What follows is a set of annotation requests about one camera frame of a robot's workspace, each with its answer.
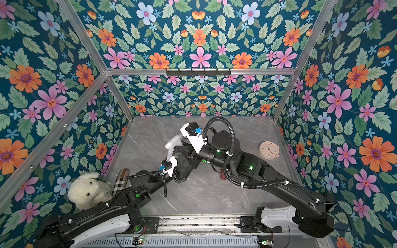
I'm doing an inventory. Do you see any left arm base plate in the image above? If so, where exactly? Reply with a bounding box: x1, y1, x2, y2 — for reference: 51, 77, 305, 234
129, 217, 160, 235

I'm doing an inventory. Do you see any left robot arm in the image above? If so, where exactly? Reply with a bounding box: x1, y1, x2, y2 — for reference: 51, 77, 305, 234
35, 170, 189, 248

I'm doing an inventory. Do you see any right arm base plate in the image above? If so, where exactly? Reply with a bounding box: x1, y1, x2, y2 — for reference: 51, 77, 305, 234
237, 207, 282, 234

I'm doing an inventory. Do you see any smoky spray bottle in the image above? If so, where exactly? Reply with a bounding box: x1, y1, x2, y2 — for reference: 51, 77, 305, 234
174, 147, 194, 177

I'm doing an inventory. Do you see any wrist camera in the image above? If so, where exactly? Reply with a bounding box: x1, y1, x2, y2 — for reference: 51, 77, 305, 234
180, 122, 208, 154
158, 156, 178, 178

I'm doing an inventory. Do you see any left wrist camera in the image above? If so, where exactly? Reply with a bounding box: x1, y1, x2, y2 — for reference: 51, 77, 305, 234
158, 156, 178, 178

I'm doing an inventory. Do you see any black hook rail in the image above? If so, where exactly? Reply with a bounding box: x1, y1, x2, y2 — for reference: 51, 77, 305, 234
165, 69, 232, 76

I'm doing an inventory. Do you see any white plush dog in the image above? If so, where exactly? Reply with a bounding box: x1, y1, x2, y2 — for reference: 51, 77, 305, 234
68, 172, 112, 210

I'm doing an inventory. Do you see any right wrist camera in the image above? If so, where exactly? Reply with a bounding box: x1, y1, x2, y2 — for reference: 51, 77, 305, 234
180, 122, 208, 154

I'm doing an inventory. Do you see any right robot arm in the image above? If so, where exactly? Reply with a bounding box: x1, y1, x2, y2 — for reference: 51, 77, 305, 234
176, 117, 335, 238

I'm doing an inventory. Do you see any pink round clock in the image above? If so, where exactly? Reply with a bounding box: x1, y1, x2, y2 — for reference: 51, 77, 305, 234
258, 141, 280, 161

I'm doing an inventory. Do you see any plaid cylinder pouch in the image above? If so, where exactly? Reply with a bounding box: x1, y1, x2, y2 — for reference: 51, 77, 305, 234
112, 168, 130, 196

